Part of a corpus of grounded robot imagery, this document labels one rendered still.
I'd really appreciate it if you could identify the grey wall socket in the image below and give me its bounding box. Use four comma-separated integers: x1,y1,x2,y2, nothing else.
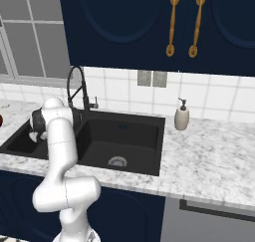
136,70,152,88
151,70,168,89

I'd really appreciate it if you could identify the black kitchen sink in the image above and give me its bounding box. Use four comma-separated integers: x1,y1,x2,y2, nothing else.
0,109,166,177

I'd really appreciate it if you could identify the beige soap dispenser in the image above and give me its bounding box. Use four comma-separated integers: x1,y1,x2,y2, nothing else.
173,97,190,131

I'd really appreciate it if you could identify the black spring tap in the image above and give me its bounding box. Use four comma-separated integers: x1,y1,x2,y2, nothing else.
66,65,100,112

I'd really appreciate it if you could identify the black dishwasher handle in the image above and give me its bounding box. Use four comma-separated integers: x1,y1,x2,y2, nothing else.
178,199,255,224

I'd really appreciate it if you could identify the grey dishwasher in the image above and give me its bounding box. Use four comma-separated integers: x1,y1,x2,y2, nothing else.
160,195,255,242

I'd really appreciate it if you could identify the navy wall cupboard door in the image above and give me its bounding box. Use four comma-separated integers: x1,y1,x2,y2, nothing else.
58,0,185,73
180,0,255,78

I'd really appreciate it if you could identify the navy base cupboard door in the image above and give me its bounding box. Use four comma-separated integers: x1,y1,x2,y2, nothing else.
87,185,166,242
0,169,68,242

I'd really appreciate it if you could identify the grey framed window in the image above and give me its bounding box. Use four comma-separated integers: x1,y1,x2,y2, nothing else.
0,0,74,89

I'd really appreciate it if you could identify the brass cupboard handle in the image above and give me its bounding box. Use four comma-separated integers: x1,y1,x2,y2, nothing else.
187,0,207,59
165,0,180,58

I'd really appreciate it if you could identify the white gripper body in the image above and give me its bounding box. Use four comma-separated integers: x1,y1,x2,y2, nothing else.
28,129,43,143

